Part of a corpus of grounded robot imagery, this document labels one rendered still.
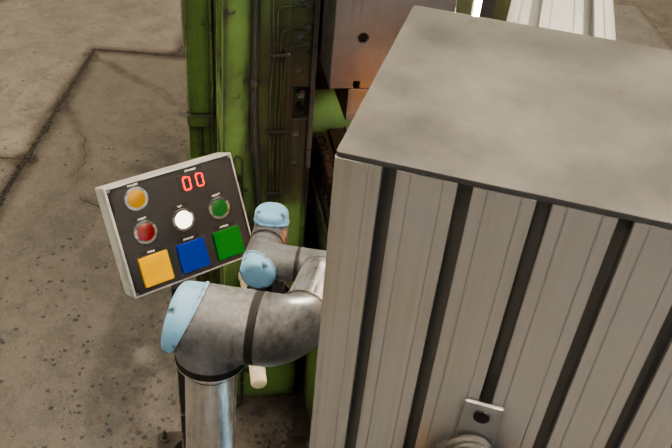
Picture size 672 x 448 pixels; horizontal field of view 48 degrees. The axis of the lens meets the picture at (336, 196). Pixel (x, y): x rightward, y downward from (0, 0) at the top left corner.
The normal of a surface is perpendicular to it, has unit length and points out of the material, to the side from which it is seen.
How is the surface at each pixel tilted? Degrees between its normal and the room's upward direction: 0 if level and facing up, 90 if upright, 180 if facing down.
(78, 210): 0
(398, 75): 0
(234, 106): 90
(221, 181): 60
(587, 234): 90
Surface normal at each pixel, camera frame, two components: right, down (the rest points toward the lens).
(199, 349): -0.13, 0.48
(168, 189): 0.53, 0.04
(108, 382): 0.07, -0.81
